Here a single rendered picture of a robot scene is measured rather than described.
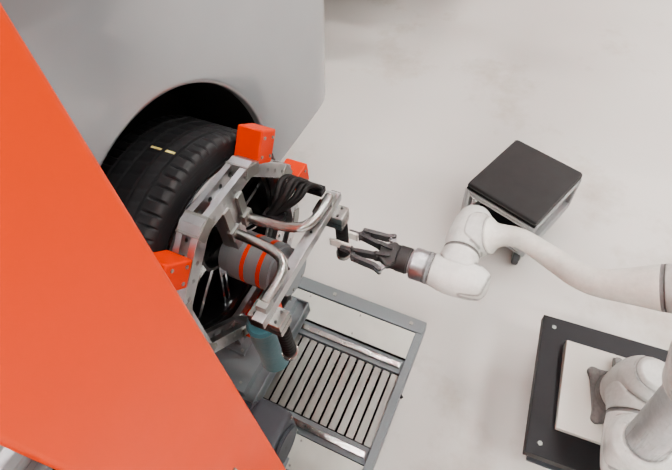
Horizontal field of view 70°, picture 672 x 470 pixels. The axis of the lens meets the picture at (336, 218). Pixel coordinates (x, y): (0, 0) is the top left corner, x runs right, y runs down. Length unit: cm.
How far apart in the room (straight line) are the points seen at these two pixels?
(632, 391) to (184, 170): 133
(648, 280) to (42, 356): 106
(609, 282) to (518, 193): 112
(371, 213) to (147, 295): 215
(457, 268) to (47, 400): 105
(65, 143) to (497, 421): 192
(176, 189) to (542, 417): 133
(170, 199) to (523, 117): 244
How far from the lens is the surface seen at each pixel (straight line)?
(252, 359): 192
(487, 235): 136
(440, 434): 204
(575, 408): 183
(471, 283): 129
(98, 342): 41
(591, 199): 282
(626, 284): 118
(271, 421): 164
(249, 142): 126
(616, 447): 156
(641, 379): 163
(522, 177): 232
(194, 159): 119
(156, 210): 115
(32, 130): 31
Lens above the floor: 195
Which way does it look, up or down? 51 degrees down
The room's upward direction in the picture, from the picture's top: 5 degrees counter-clockwise
